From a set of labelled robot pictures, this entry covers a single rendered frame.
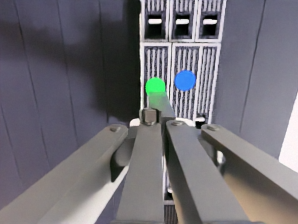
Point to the black rack frame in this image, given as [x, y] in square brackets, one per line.
[70, 68]

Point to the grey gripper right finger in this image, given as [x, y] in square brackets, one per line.
[260, 187]

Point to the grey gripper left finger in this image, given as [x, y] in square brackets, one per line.
[77, 190]

